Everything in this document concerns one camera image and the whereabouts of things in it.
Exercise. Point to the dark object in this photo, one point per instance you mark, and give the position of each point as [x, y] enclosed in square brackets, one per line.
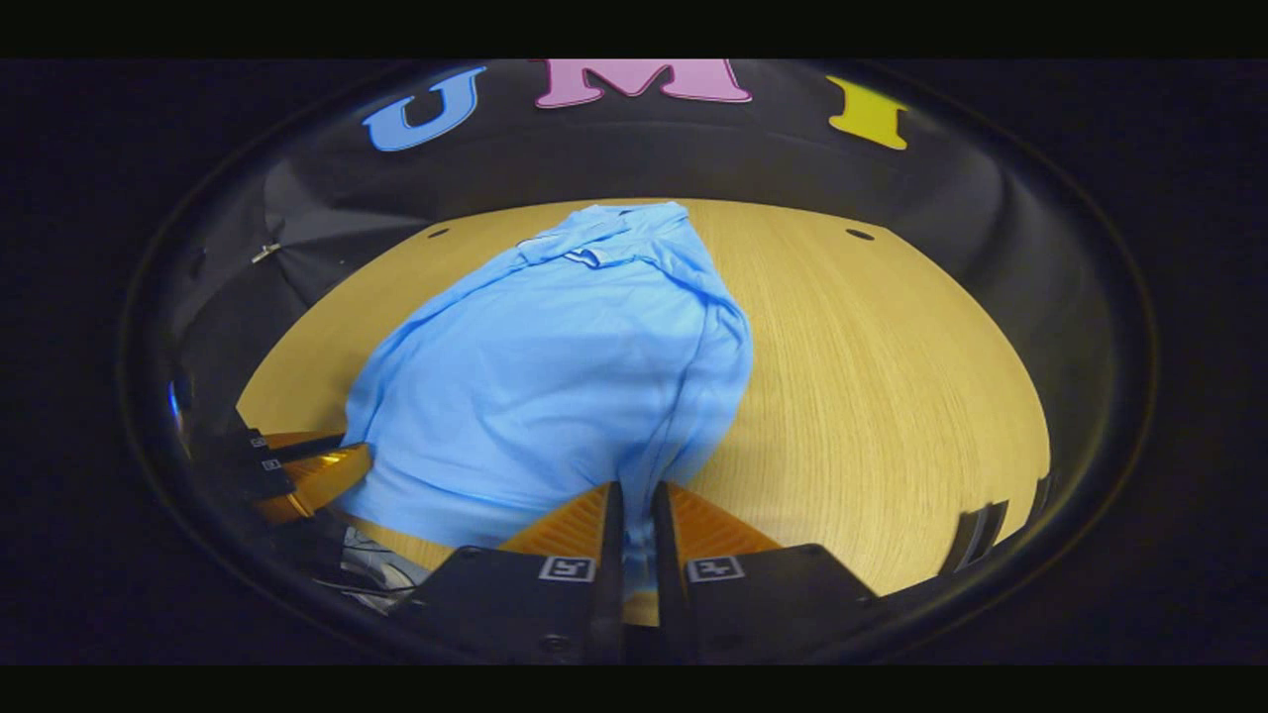
[976, 535]

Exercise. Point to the small white clip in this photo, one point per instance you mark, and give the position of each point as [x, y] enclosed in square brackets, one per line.
[264, 253]

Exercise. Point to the light blue T-shirt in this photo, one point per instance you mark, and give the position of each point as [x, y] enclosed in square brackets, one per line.
[545, 396]

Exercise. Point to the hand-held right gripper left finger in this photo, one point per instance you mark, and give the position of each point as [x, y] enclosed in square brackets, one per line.
[612, 564]

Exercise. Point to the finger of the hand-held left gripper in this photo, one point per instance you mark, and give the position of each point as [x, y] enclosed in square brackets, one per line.
[307, 451]
[327, 480]

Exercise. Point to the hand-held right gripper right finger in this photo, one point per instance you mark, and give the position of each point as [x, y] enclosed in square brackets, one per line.
[666, 564]

